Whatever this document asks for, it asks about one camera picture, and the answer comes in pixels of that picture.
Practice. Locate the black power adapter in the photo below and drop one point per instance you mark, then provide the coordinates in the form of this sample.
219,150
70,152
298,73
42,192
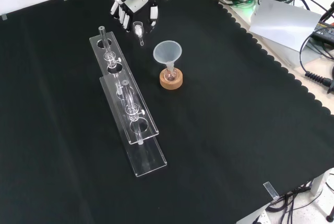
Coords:
324,32

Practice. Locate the clear acrylic funnel stand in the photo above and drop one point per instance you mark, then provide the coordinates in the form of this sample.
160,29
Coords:
142,132

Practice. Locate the clear tape strip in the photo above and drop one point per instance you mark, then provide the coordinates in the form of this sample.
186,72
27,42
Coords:
271,190

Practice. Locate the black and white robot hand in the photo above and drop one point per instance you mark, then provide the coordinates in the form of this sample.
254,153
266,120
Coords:
135,0

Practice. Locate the translucent plastic funnel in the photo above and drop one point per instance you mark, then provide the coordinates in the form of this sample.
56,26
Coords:
167,51

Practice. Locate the white salt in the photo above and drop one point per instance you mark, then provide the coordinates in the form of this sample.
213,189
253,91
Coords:
138,32

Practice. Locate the small round-bottom glass flask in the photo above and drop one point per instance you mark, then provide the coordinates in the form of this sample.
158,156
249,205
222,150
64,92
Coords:
171,75

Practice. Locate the black bench cloth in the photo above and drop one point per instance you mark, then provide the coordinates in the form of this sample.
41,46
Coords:
221,130

